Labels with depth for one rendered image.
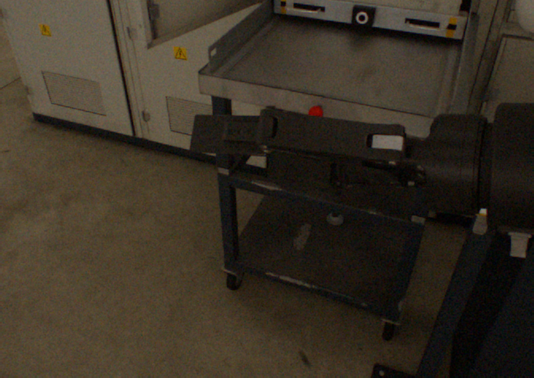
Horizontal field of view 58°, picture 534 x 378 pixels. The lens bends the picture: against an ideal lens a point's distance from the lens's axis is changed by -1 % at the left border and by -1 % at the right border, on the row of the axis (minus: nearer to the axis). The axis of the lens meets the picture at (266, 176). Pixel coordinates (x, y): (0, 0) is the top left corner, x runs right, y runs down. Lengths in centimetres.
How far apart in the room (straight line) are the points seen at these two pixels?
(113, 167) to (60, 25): 67
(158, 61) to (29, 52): 73
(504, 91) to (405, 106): 72
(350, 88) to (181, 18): 57
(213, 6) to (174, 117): 81
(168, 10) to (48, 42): 115
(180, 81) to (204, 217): 58
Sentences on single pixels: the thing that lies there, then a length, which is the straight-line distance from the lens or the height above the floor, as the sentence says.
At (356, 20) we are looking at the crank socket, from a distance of 144.
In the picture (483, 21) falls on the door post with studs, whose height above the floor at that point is 83.
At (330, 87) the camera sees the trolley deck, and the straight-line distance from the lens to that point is 115.
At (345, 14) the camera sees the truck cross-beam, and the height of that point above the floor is 89.
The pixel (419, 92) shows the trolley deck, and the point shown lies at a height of 85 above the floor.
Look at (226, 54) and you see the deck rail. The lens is 127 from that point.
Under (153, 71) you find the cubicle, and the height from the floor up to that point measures 44.
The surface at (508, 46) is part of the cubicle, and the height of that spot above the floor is 77.
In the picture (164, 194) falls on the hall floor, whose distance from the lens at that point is 218.
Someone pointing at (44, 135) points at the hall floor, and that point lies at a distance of 276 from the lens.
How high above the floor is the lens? 138
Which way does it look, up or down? 38 degrees down
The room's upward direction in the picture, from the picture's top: straight up
